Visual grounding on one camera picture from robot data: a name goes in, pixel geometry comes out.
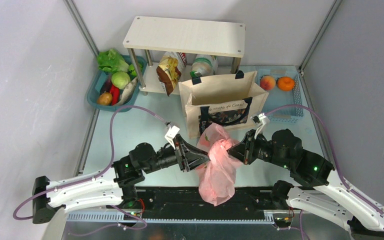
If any peach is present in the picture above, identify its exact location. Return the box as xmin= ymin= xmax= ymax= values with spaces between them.
xmin=259 ymin=75 xmax=276 ymax=92

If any green leafy lettuce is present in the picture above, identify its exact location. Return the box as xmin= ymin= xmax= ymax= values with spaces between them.
xmin=96 ymin=48 xmax=129 ymax=74

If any beige canvas tote bag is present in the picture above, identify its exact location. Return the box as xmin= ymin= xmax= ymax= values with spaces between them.
xmin=178 ymin=71 xmax=269 ymax=139

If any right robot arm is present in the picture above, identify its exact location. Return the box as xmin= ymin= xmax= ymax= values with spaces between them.
xmin=228 ymin=129 xmax=384 ymax=240

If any green bell pepper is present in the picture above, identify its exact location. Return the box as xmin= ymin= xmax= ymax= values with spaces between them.
xmin=127 ymin=63 xmax=137 ymax=79

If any brown potato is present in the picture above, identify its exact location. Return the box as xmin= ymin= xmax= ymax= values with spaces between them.
xmin=96 ymin=92 xmax=113 ymax=106

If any white wooden two-tier shelf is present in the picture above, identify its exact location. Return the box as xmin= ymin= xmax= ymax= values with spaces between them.
xmin=123 ymin=16 xmax=246 ymax=94

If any silver grey fish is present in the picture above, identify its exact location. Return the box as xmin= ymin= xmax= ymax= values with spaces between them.
xmin=114 ymin=77 xmax=138 ymax=106

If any round green cabbage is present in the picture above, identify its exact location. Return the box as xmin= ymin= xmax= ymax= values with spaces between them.
xmin=111 ymin=71 xmax=131 ymax=90

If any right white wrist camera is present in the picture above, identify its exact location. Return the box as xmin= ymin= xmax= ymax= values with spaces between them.
xmin=251 ymin=112 xmax=270 ymax=139

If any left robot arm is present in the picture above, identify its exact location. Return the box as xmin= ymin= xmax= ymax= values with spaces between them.
xmin=32 ymin=134 xmax=209 ymax=224

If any brown chips bag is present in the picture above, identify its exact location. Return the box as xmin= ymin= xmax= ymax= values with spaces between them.
xmin=156 ymin=51 xmax=187 ymax=96

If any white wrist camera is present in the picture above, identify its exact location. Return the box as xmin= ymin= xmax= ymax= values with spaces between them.
xmin=164 ymin=122 xmax=180 ymax=149
xmin=251 ymin=112 xmax=270 ymax=139

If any light blue fruit basket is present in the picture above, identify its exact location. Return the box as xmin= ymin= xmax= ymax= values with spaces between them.
xmin=256 ymin=65 xmax=304 ymax=124

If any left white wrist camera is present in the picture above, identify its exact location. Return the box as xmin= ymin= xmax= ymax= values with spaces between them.
xmin=164 ymin=122 xmax=180 ymax=149

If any red chili pepper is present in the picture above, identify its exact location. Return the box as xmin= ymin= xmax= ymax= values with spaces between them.
xmin=109 ymin=84 xmax=121 ymax=106

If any orange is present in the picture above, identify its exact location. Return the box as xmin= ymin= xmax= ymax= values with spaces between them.
xmin=276 ymin=76 xmax=295 ymax=92

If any pink plastic grocery bag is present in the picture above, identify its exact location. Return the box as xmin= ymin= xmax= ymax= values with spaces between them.
xmin=195 ymin=123 xmax=243 ymax=207

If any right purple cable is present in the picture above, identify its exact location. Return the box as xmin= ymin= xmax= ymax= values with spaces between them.
xmin=264 ymin=104 xmax=384 ymax=240

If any green white snack bag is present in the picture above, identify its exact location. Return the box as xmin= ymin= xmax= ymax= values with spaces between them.
xmin=190 ymin=54 xmax=219 ymax=79

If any teal plastic vegetable basket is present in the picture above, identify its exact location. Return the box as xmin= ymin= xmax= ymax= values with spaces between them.
xmin=86 ymin=55 xmax=148 ymax=112

